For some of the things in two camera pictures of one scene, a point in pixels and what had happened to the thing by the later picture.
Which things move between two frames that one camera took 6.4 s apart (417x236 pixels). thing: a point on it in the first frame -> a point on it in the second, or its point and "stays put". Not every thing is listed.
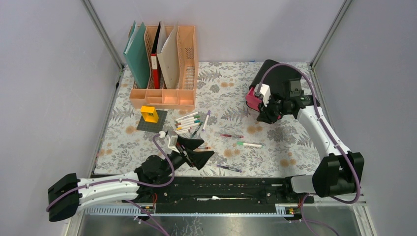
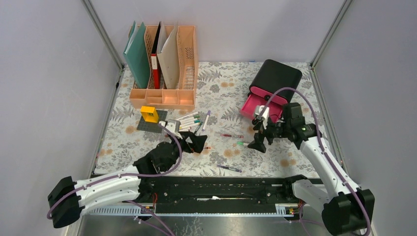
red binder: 155,57 stays put
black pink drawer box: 269,73 stays put
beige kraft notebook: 167,54 stays put
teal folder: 136,54 stays put
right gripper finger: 267,116 -> 257,144
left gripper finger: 199,158 -> 198,142
